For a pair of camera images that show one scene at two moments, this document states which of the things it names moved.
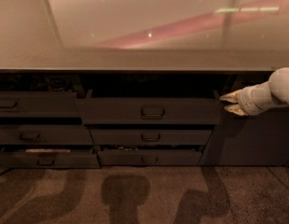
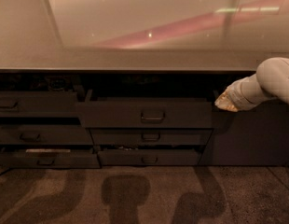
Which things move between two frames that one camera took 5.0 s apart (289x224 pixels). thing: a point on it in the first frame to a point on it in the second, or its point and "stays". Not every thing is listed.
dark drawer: (47, 161) stays
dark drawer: (43, 134) stays
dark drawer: (151, 136) stays
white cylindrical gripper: (246, 103) to (236, 96)
